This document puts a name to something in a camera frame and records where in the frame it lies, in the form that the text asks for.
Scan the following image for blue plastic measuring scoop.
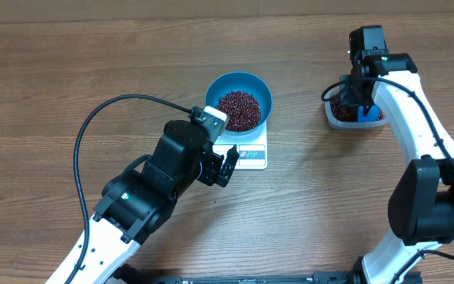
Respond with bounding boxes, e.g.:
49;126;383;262
356;105;382;122

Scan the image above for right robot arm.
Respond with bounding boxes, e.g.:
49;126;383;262
340;25;454;283

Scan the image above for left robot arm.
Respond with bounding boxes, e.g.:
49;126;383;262
48;116;239;283

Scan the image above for white digital kitchen scale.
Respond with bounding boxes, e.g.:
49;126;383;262
213;122;268;170

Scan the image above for red beans in bowl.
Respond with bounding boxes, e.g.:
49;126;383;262
216;91;262;133

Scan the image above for teal blue bowl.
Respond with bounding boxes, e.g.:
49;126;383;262
205;72;273;134

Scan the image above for red adzuki beans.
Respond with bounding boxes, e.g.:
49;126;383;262
329;99;385;122

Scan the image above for clear plastic food container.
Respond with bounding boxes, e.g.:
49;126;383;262
323;86;388;130

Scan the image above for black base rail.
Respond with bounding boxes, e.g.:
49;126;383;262
108;263;423;284

